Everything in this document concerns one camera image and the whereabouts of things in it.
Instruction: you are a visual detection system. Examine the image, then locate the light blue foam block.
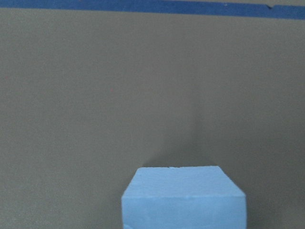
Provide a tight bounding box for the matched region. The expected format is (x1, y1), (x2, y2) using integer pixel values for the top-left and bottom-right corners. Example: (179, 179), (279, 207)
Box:
(121, 166), (247, 229)

